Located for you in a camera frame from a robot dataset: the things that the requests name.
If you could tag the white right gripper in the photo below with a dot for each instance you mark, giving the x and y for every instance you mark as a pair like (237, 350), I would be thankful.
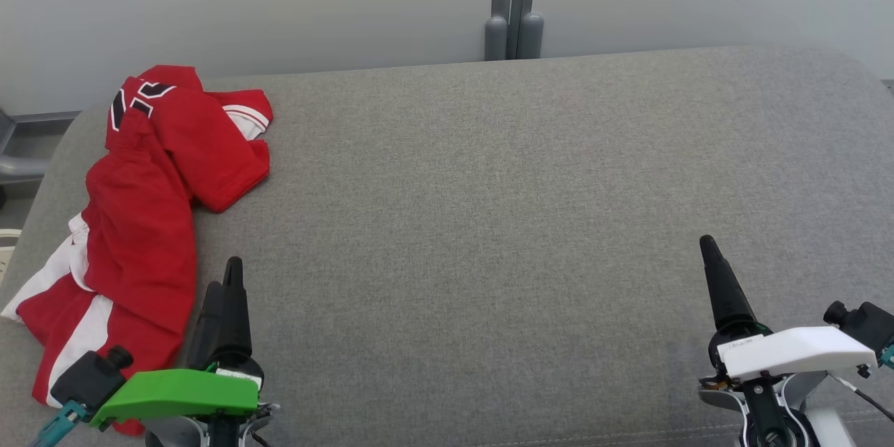
(796, 353)

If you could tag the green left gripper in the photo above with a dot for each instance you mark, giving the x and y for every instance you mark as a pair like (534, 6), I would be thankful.
(181, 394)

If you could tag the red shorts with white stripes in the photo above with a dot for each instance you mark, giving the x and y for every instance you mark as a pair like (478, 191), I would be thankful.
(140, 258)

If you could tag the red basketball jersey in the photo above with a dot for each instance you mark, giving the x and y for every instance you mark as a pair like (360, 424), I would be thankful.
(216, 154)

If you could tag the white laundry basket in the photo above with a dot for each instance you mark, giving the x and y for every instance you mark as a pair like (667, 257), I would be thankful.
(8, 251)

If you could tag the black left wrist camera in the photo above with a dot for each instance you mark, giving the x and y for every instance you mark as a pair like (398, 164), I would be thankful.
(87, 378)

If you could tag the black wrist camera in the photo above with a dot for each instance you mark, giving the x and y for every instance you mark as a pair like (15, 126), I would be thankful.
(866, 325)
(87, 378)

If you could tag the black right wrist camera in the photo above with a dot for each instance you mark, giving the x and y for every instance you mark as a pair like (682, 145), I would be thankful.
(866, 325)

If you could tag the grey metal frame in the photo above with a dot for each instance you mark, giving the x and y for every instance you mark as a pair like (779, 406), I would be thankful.
(28, 167)

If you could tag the grey rounded post foot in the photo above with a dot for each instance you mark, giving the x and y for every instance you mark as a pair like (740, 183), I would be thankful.
(531, 36)
(496, 38)

